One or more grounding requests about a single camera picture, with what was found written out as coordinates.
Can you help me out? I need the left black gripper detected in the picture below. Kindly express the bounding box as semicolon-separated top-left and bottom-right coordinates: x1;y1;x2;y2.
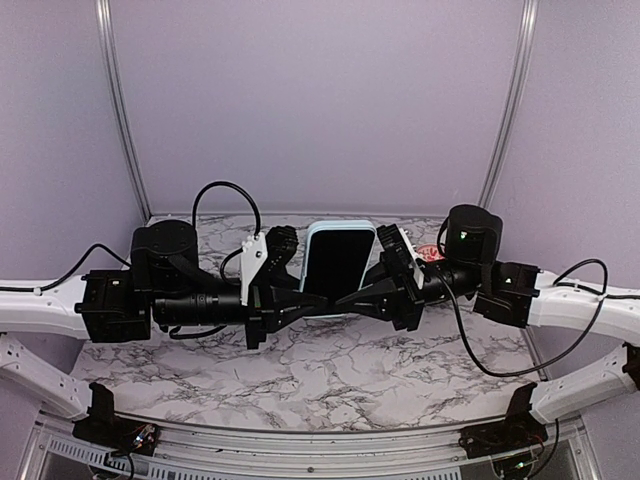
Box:
152;275;330;351

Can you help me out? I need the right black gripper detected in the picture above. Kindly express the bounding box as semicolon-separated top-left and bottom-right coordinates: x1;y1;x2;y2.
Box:
334;250;485;332

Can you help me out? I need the black phone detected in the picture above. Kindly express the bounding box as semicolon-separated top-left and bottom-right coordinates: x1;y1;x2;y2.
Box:
302;229;375;302

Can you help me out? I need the light blue phone case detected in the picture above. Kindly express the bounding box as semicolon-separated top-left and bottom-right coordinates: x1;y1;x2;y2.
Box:
300;220;376;318

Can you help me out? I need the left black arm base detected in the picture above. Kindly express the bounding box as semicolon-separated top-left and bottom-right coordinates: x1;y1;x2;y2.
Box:
72;382;160;456

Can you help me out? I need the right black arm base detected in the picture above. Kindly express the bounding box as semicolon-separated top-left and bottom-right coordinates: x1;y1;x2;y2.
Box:
458;383;548;459

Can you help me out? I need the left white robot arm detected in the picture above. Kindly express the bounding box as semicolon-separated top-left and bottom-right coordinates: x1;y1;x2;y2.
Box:
1;220;328;349

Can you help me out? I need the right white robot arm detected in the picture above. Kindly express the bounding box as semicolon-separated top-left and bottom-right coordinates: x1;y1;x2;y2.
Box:
335;204;639;448

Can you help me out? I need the red patterned bowl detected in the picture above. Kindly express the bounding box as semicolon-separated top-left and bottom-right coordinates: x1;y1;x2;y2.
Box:
416;243;444;263

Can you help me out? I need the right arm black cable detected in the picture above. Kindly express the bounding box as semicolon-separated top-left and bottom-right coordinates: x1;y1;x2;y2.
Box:
434;257;640;377

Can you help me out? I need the front aluminium rail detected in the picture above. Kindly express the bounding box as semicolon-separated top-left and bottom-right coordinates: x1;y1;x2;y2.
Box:
14;412;602;479

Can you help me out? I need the right aluminium frame post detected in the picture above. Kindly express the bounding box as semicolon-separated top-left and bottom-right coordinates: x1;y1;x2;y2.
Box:
478;0;540;209

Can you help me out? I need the aluminium frame post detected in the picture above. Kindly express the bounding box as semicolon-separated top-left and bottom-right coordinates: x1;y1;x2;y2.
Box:
478;0;540;209
95;0;152;222

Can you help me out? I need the left aluminium frame post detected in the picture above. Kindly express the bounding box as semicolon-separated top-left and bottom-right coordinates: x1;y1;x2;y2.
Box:
95;0;152;222

